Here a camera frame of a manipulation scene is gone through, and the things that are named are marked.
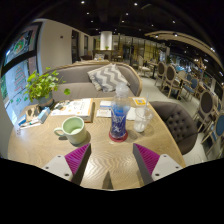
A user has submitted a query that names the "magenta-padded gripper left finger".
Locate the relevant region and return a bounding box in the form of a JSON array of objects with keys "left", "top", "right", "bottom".
[{"left": 42, "top": 143, "right": 92, "bottom": 186}]

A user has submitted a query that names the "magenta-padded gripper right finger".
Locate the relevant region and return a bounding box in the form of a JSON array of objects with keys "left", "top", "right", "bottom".
[{"left": 132, "top": 143, "right": 184, "bottom": 186}]

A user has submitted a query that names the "clear blue-label water bottle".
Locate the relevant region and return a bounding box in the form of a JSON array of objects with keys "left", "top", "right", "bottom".
[{"left": 108, "top": 82, "right": 132, "bottom": 141}]

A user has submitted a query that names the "pale green mug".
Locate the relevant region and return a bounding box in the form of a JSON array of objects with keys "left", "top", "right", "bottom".
[{"left": 53, "top": 115, "right": 88, "bottom": 146}]

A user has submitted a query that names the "clear plastic cup with straw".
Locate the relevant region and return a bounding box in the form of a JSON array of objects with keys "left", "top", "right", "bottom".
[{"left": 133, "top": 93, "right": 154, "bottom": 134}]

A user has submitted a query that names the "white oblong box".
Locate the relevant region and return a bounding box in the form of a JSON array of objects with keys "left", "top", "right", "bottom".
[{"left": 78, "top": 99, "right": 96, "bottom": 124}]

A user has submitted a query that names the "dark grey tufted chair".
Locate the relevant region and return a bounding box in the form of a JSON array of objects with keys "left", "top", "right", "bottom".
[{"left": 148, "top": 100, "right": 199, "bottom": 156}]

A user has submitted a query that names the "white paper napkin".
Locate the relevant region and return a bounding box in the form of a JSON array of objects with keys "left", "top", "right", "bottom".
[{"left": 126, "top": 106, "right": 138, "bottom": 121}]

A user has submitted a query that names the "printed white menu sheet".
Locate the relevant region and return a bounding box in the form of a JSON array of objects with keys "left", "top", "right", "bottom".
[{"left": 50, "top": 98, "right": 93, "bottom": 118}]

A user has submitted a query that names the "small light blue tissue pack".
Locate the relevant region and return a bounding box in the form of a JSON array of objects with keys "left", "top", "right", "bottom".
[{"left": 37, "top": 106, "right": 52, "bottom": 124}]

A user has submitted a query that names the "white leaflets stack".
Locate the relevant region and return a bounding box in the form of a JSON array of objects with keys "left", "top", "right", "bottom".
[{"left": 96, "top": 99, "right": 113, "bottom": 118}]

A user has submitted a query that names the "yellow square card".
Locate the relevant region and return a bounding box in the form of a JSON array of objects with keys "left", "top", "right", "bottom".
[{"left": 132, "top": 96, "right": 148, "bottom": 107}]

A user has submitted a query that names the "blue and white card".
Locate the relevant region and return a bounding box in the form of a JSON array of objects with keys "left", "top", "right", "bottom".
[{"left": 18, "top": 114, "right": 42, "bottom": 130}]

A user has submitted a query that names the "grey curved sofa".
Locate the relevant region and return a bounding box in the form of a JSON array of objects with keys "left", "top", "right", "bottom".
[{"left": 44, "top": 61, "right": 144, "bottom": 103}]

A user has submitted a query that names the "green potted plant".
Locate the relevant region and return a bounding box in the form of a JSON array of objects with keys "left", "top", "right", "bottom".
[{"left": 23, "top": 66, "right": 72, "bottom": 108}]

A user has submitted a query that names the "grey chevron cushion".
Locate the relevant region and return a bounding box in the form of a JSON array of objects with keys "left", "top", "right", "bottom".
[{"left": 87, "top": 63, "right": 131, "bottom": 93}]

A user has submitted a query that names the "group of dining chairs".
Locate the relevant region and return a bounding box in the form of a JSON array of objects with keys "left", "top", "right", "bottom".
[{"left": 136, "top": 56, "right": 224, "bottom": 158}]

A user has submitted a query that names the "window with festive decorations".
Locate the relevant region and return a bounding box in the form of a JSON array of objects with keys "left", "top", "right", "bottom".
[{"left": 0, "top": 23, "right": 43, "bottom": 124}]

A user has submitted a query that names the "white round pillar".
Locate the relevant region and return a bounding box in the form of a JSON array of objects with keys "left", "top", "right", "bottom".
[{"left": 100, "top": 30, "right": 113, "bottom": 51}]

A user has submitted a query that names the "group of ceiling spotlights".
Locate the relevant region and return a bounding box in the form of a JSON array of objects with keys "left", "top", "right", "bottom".
[{"left": 79, "top": 0, "right": 223, "bottom": 76}]

